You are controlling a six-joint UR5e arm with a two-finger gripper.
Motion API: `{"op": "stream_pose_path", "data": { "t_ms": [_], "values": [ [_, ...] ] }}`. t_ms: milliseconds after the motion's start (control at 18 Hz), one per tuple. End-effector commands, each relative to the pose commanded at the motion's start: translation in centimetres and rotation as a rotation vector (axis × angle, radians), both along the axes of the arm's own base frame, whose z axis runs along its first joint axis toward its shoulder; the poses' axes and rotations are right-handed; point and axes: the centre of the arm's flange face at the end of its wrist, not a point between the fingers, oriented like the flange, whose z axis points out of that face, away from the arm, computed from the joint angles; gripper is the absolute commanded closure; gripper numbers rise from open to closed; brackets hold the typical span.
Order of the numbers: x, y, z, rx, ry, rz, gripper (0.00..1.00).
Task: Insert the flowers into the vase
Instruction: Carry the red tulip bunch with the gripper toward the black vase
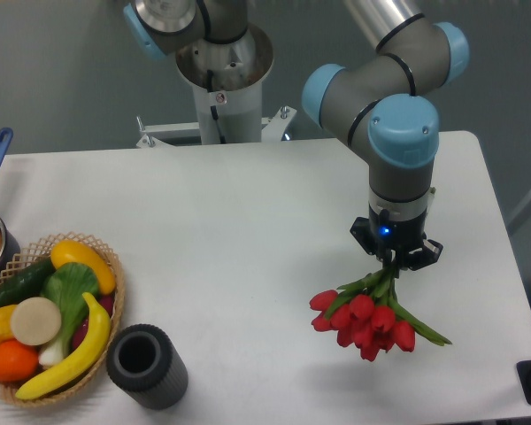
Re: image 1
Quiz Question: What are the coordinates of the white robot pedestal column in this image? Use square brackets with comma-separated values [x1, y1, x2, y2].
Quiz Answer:
[175, 23, 273, 143]

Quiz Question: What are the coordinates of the green cucumber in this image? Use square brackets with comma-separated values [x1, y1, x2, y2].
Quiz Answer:
[0, 257, 55, 307]

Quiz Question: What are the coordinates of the green bok choy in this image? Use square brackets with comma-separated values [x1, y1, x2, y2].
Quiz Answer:
[39, 262, 99, 369]

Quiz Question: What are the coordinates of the dark grey ribbed vase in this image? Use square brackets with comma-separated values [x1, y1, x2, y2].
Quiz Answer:
[106, 324, 189, 410]

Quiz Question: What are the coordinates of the yellow banana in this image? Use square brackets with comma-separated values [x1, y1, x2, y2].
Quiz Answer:
[15, 292, 111, 400]

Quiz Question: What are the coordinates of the white metal base bracket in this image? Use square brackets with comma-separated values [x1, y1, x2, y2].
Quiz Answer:
[135, 105, 297, 148]

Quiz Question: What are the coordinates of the orange fruit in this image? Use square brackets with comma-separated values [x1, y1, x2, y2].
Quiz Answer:
[0, 339, 38, 383]

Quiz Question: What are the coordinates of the woven wicker basket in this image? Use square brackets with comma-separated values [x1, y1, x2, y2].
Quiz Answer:
[0, 232, 126, 408]

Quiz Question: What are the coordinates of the red tulip bouquet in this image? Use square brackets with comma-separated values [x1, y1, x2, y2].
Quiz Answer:
[309, 264, 451, 362]

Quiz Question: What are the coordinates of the dark red vegetable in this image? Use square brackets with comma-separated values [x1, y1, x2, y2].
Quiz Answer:
[71, 295, 114, 351]

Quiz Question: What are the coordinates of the beige round disc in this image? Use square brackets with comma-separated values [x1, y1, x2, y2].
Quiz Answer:
[10, 297, 61, 346]

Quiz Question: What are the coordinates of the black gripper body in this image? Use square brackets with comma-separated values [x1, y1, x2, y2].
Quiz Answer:
[350, 187, 443, 271]

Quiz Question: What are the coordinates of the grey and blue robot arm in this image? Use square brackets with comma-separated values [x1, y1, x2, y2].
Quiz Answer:
[123, 1, 469, 274]

